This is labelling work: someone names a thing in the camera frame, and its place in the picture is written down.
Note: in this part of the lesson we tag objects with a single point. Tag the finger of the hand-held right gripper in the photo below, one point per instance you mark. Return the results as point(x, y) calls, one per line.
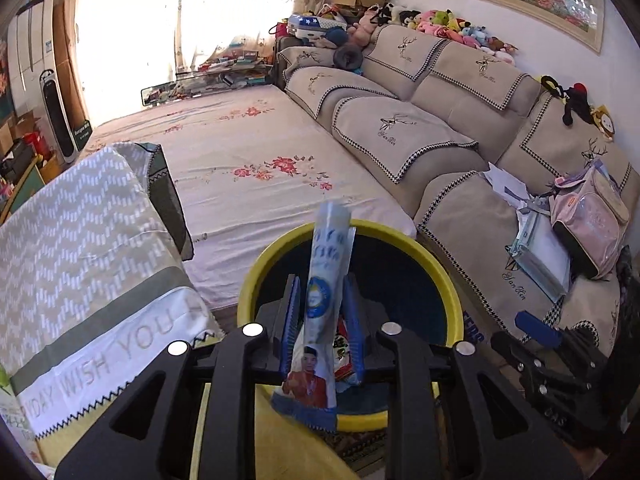
point(540, 327)
point(517, 352)

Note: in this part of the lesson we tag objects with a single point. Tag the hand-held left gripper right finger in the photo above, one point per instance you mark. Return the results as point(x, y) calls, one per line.
point(352, 325)

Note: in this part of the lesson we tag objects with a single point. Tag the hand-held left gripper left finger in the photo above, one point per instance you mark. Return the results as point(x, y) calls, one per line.
point(292, 330)

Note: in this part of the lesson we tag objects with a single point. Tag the red snack packet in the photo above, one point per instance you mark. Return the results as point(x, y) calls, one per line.
point(345, 355)

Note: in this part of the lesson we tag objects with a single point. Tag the toothpaste tube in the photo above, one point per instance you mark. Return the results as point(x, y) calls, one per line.
point(325, 270)

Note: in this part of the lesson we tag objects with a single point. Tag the yellow round bin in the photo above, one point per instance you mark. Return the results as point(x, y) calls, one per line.
point(400, 270)

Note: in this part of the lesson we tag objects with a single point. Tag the stack of paper folders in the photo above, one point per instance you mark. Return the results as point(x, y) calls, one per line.
point(542, 260)

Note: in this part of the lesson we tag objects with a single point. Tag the pink backpack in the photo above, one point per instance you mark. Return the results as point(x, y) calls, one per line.
point(590, 220)

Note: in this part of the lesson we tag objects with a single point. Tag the loose white papers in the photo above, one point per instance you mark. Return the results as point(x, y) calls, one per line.
point(505, 185)

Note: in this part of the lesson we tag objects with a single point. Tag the beige sofa with covers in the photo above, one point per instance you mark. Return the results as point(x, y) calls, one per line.
point(440, 125)

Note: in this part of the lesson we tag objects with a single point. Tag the black red plush toy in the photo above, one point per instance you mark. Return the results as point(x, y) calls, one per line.
point(575, 105)

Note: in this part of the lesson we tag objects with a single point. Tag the glass table with books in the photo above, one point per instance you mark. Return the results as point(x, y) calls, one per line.
point(215, 82)

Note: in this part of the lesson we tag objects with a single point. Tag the grey neck pillow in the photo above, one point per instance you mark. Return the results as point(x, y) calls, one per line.
point(349, 56)

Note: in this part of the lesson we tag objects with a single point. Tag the blue star print bag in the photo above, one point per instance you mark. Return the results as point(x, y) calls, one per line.
point(305, 27)

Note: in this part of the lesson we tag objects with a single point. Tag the row of plush toys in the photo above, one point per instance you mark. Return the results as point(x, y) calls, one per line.
point(450, 27)

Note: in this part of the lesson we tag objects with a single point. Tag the black silver tower fan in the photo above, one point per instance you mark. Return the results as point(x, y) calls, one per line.
point(59, 120)

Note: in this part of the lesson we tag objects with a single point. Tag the red canister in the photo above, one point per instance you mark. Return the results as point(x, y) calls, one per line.
point(36, 145)

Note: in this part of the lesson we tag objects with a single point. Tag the sheer cream curtains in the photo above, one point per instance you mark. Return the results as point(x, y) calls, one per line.
point(175, 15)

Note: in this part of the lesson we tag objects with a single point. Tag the white standing air conditioner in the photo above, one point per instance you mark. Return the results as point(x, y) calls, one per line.
point(35, 45)

